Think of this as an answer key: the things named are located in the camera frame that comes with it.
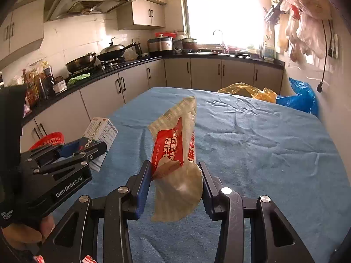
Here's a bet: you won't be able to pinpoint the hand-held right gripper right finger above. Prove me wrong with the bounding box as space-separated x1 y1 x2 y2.
197 161 316 263

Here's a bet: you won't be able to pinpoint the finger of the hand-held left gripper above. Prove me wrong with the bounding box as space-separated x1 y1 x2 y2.
33 142 108 176
20 139 83 168

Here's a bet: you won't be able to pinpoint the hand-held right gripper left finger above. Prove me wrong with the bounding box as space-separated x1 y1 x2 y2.
37 161 152 263

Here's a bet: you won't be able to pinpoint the red plastic basket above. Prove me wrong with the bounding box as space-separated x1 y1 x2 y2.
29 132 65 151

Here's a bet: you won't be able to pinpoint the white carton box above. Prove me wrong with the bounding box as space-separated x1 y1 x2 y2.
82 117 119 173

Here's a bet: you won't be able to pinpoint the red beige wipes packet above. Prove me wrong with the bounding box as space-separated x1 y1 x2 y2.
147 96 204 223

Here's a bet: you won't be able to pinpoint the person's left hand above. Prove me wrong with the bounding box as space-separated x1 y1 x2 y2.
2 215 56 250

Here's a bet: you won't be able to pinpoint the blue tablecloth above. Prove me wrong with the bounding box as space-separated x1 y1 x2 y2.
49 87 346 263

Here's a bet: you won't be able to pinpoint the person's dark clothing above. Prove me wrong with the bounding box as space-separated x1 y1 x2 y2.
0 85 28 170

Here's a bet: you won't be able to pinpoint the green rag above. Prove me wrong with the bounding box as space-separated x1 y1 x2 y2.
67 73 91 86

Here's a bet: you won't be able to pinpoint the row of condiment bottles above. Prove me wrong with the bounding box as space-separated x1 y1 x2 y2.
21 61 56 108

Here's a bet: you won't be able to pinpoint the red white printed strip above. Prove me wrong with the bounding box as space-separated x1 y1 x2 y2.
33 254 95 263

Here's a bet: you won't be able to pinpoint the gas stove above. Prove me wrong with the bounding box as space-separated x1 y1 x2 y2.
68 59 124 75

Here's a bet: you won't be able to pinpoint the black frying pan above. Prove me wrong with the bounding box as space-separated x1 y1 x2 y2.
65 52 97 74

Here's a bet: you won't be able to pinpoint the steel wok with lid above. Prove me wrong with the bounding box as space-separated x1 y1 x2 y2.
97 37 137 62

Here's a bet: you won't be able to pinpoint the yellow plastic bag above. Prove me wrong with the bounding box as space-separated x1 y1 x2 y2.
217 82 278 104

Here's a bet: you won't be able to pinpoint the grey base cabinets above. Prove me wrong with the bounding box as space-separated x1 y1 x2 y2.
20 57 286 154

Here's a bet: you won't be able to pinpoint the steel rice cooker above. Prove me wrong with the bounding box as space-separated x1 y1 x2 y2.
147 36 174 55

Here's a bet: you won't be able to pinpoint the blue plastic bag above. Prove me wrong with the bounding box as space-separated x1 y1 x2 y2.
276 77 319 117

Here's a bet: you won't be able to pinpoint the black kitchen countertop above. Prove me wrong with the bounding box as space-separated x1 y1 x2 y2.
20 52 286 127

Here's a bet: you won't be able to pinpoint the brown pot with lid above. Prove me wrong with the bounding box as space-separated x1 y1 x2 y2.
182 38 199 53

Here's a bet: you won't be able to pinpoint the range hood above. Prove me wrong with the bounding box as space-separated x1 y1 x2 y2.
45 0 137 22

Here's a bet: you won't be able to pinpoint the kitchen faucet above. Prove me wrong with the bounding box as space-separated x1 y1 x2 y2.
212 29 227 53

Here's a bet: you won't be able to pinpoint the white green container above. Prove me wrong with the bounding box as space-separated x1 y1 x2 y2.
261 44 276 61

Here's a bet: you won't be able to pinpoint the kitchen window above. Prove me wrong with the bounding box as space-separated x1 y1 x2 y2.
180 0 264 50

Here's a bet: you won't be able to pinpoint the hanging plastic bags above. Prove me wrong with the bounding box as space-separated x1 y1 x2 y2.
285 0 334 64

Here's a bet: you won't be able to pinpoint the beige wall cabinets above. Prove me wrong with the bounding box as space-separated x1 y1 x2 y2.
0 0 46 64

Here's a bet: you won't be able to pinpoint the beige wall cabinet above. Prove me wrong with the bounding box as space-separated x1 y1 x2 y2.
90 0 168 31

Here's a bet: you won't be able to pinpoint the black power cable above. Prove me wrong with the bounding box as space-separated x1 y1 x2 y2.
316 19 334 93

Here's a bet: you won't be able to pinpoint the wall socket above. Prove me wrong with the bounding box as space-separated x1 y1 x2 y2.
328 34 340 59

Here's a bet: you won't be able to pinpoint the wall knife rack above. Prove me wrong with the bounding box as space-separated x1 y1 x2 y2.
263 0 286 23

